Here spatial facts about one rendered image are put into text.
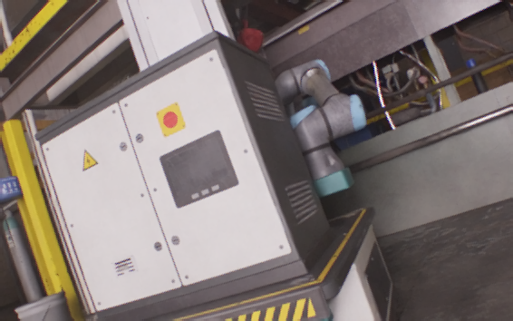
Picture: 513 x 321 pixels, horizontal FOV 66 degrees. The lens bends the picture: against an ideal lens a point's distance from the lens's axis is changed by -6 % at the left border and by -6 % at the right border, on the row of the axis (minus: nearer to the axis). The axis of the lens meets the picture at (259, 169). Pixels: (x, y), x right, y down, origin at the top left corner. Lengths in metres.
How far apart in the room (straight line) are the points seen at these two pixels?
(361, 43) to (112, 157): 2.04
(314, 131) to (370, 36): 1.46
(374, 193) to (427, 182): 0.33
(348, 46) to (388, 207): 1.04
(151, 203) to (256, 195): 0.25
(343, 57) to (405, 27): 0.42
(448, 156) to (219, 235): 1.90
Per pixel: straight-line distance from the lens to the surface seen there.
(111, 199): 1.01
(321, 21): 2.89
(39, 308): 2.74
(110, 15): 2.68
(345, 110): 1.39
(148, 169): 0.94
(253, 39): 2.47
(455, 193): 2.61
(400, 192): 2.65
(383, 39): 2.72
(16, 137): 3.49
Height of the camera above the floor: 0.49
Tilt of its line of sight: 4 degrees up
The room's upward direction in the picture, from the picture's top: 21 degrees counter-clockwise
